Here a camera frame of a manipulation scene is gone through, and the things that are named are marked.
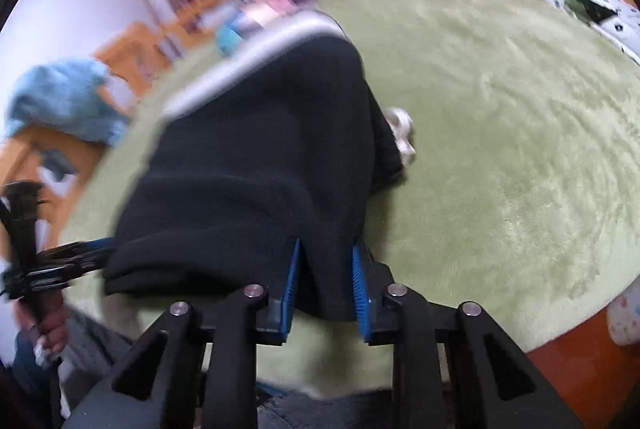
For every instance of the person's left forearm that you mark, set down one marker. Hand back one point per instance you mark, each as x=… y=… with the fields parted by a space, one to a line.
x=25 y=374

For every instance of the person's grey trousers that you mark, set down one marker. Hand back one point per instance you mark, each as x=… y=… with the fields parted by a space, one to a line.
x=325 y=411

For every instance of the light blue plush robe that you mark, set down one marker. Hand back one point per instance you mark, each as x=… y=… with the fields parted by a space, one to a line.
x=60 y=99

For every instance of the white dotted bin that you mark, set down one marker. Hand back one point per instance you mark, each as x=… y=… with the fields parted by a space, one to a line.
x=625 y=314

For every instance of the person's left hand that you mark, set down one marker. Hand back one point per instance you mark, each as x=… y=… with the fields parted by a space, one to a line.
x=50 y=324

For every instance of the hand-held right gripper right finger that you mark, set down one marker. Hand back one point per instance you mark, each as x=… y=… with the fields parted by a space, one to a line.
x=359 y=284

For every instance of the green fleece blanket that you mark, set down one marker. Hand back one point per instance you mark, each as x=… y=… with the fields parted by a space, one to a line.
x=500 y=134

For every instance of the wooden bed frame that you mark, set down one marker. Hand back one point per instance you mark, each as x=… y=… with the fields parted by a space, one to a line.
x=130 y=49

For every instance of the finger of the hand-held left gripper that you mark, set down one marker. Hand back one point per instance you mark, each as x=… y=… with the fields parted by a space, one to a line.
x=70 y=271
x=80 y=247

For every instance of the black pants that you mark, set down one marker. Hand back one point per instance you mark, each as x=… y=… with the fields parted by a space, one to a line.
x=250 y=159

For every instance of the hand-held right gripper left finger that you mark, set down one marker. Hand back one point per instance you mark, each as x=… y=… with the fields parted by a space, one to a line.
x=292 y=279

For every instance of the geometric patterned pillow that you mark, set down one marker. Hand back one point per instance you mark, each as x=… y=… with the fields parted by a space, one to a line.
x=250 y=21

